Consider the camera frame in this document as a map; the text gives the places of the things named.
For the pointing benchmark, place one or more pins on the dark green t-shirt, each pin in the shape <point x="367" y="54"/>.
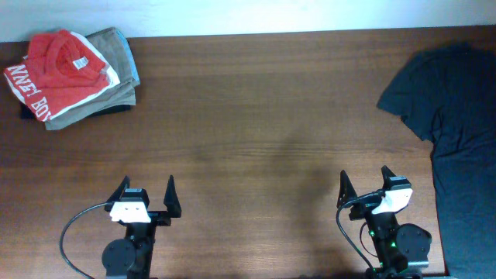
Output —
<point x="447" y="96"/>

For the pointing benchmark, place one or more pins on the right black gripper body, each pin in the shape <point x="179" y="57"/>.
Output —
<point x="363" y="208"/>

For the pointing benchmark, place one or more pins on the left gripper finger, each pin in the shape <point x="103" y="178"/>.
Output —
<point x="117" y="193"/>
<point x="171" y="200"/>

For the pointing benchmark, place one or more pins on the black folded garment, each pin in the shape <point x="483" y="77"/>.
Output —
<point x="26" y="113"/>

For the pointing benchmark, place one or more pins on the red folded t-shirt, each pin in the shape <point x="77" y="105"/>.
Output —
<point x="60" y="71"/>

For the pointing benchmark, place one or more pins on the light blue folded garment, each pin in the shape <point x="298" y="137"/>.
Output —
<point x="129" y="55"/>

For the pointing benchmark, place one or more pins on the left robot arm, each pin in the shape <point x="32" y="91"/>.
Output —
<point x="131" y="256"/>

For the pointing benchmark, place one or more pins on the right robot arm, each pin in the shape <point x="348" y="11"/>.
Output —
<point x="402" y="250"/>

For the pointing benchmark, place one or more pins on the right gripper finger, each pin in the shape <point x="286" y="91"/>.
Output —
<point x="346" y="190"/>
<point x="387" y="174"/>

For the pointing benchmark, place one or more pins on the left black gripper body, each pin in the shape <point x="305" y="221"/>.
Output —
<point x="159" y="218"/>

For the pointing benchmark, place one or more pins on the khaki folded garment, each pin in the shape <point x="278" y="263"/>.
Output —
<point x="121" y="90"/>

